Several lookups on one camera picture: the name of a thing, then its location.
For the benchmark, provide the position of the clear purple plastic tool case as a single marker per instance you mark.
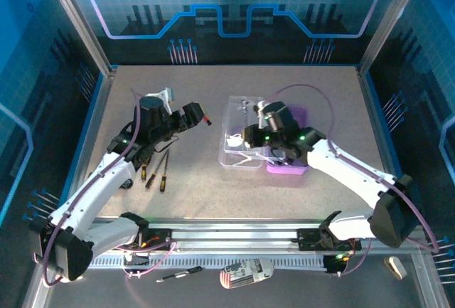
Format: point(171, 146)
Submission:
point(241, 155)

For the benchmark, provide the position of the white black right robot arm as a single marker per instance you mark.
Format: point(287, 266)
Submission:
point(348, 169)

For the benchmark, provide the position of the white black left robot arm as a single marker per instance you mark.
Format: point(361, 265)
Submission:
point(106, 180)

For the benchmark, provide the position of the small dark metal tool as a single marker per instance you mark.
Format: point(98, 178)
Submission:
point(244, 103)

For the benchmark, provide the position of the black flat object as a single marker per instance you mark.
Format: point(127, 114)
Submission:
point(126, 183)

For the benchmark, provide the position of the black silver pen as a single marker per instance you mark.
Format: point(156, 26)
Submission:
point(193, 270)

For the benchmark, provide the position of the black controller box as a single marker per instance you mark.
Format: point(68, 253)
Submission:
point(334, 267)

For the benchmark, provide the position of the printed black white pouch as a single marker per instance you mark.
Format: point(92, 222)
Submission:
point(245, 273)

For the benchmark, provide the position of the beige white small object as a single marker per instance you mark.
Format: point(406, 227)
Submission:
point(395, 267)

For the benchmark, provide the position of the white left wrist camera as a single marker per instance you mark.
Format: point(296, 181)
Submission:
point(165, 94)

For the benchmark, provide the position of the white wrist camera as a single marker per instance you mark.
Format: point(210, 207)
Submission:
point(165, 94)
point(261, 109)

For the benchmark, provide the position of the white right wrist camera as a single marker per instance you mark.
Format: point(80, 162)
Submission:
point(261, 109)

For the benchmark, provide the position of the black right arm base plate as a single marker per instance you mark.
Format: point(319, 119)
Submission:
point(305, 239)

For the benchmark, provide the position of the aluminium frame post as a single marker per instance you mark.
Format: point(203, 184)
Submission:
point(391, 20)
point(81, 27)

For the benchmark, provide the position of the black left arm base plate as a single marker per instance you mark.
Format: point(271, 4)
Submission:
point(161, 238)

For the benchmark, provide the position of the aluminium mounting rail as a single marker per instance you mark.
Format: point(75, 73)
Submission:
point(231, 237)

